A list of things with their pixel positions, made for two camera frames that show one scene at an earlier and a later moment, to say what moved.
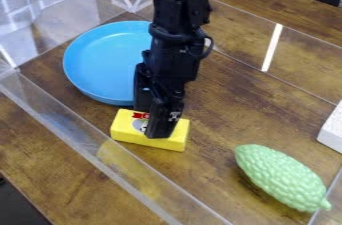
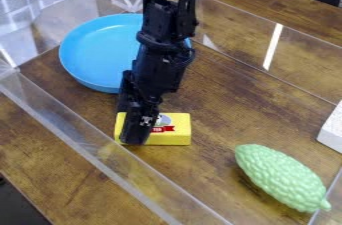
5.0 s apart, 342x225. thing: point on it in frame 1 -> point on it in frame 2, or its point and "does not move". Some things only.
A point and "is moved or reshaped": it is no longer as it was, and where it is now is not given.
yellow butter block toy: x=128 y=127 is moved or reshaped
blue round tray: x=100 y=57 is moved or reshaped
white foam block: x=330 y=132 does not move
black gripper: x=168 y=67 -> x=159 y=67
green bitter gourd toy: x=283 y=178 does not move
